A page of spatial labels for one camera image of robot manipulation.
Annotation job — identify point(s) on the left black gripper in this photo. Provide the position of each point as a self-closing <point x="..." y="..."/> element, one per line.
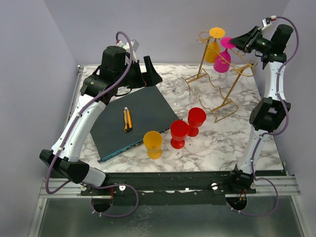
<point x="151" y="77"/>

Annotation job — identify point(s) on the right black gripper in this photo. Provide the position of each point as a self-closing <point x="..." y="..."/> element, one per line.
<point x="248" y="40"/>

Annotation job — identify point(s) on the clear wine glass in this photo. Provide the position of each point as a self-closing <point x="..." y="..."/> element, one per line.
<point x="194" y="96"/>
<point x="178" y="89"/>

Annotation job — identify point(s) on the magenta plastic wine glass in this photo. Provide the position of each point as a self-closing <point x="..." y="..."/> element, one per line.
<point x="223" y="60"/>

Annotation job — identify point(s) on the red plastic wine glass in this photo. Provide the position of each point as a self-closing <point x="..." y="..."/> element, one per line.
<point x="179" y="131"/>

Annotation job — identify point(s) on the yellow plastic wine glass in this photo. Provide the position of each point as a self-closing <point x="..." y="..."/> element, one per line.
<point x="153" y="142"/>

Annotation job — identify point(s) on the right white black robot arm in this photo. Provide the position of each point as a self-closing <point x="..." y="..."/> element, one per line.
<point x="269" y="113"/>

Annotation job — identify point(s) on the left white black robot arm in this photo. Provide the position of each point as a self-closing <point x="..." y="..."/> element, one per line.
<point x="95" y="94"/>

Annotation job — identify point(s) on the orange utility knife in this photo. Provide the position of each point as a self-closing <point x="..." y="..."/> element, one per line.
<point x="127" y="119"/>

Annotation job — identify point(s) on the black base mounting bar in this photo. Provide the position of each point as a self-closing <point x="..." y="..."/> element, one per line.
<point x="171" y="188"/>

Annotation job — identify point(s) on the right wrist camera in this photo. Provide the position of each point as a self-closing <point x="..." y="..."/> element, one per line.
<point x="266" y="22"/>

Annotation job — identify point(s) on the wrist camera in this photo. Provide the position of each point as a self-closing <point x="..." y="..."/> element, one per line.
<point x="266" y="22"/>
<point x="134" y="44"/>

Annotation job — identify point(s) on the dark blue network switch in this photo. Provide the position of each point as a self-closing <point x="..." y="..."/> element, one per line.
<point x="149" y="111"/>

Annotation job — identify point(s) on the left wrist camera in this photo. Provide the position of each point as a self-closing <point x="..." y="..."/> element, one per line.
<point x="134" y="44"/>

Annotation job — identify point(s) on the aluminium extrusion rail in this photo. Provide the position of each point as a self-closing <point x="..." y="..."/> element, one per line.
<point x="61" y="188"/>

